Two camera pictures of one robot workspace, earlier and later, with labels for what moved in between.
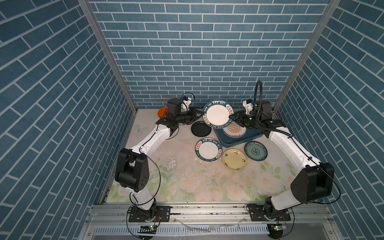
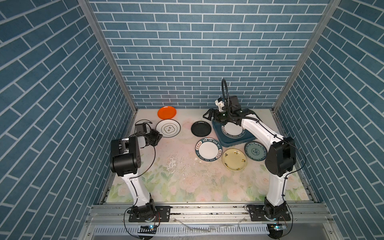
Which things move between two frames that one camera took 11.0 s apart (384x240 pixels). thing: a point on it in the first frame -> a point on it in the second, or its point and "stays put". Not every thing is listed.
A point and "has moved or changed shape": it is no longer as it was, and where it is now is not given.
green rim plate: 216,114 has moved or changed shape
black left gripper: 192,117 -> 156,136
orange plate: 161,111 stays put
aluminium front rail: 110,221 stays put
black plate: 201,129 stays put
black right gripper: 239,118 -> 211,111
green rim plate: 208,149 stays put
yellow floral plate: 234,159 stays put
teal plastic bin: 251,133 stays put
